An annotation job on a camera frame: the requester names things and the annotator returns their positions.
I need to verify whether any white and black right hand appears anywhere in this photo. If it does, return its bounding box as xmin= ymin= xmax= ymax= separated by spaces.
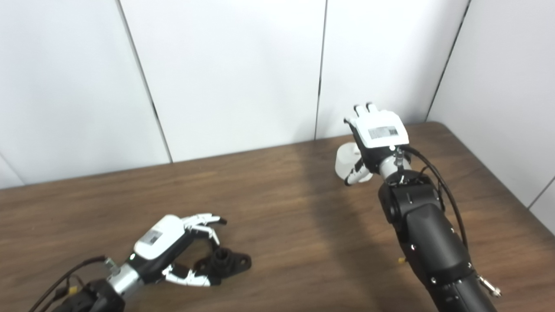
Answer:
xmin=344 ymin=102 xmax=410 ymax=187

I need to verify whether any white and black left hand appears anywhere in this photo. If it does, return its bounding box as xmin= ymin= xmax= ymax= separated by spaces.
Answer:
xmin=130 ymin=212 xmax=228 ymax=287

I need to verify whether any round white piece with holes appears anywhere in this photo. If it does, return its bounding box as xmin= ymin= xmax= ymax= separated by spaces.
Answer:
xmin=334 ymin=143 xmax=373 ymax=183

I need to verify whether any black flanged holder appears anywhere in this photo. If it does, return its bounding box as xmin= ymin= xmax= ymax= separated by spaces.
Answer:
xmin=194 ymin=248 xmax=252 ymax=285

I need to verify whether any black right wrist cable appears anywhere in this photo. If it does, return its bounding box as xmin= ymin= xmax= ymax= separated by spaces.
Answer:
xmin=398 ymin=146 xmax=470 ymax=250

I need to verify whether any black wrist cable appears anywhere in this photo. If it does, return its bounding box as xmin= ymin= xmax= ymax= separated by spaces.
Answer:
xmin=398 ymin=146 xmax=470 ymax=250
xmin=28 ymin=255 xmax=120 ymax=312

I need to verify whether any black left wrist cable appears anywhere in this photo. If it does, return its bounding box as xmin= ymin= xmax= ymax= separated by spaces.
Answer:
xmin=28 ymin=255 xmax=120 ymax=312

